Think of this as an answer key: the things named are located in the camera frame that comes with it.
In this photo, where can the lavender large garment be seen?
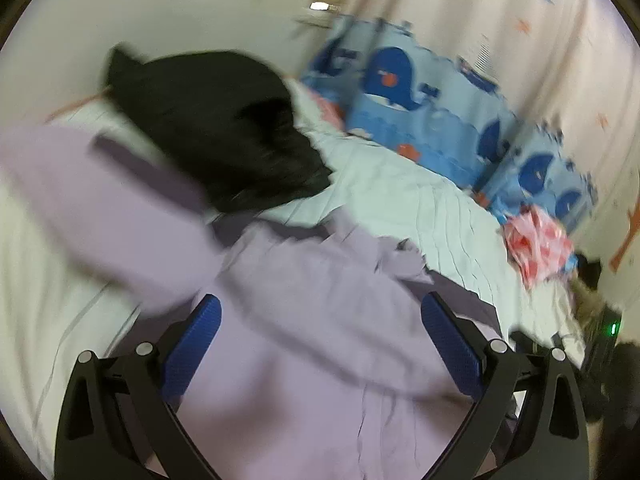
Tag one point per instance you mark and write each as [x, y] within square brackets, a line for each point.
[300, 310]

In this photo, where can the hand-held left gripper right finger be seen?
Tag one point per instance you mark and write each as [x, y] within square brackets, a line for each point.
[447, 345]

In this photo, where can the white printed wall cloth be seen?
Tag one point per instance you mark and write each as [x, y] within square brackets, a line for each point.
[550, 35]

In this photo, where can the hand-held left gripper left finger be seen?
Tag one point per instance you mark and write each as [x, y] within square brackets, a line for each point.
[195, 340]

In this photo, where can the pink and red cloth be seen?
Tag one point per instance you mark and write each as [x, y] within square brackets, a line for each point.
[537, 247]

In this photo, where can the white quilted bed cover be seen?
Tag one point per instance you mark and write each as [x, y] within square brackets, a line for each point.
[400, 195]

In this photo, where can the small bright wall fixture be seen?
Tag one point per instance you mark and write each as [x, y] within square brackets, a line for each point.
[320, 6]

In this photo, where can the black garment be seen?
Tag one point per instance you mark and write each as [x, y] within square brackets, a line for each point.
[215, 125]

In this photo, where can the whale print blue pillow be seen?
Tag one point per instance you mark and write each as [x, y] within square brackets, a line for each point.
[430, 110]
[332, 60]
[540, 175]

